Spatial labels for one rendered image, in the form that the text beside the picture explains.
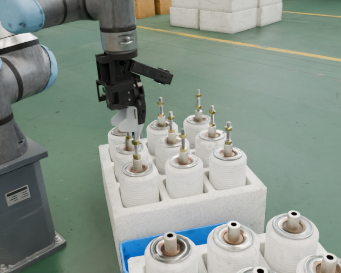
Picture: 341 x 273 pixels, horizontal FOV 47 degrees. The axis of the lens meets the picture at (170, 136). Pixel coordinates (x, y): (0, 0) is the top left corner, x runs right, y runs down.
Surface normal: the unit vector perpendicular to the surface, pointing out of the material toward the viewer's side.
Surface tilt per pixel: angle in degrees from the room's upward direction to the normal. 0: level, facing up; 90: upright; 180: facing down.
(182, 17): 90
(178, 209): 90
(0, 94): 92
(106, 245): 0
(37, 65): 74
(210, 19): 90
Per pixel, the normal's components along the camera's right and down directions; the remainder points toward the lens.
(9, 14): -0.48, 0.40
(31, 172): 0.68, 0.29
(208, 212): 0.25, 0.41
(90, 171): -0.04, -0.90
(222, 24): -0.69, 0.34
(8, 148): 0.71, -0.04
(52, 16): 0.83, 0.48
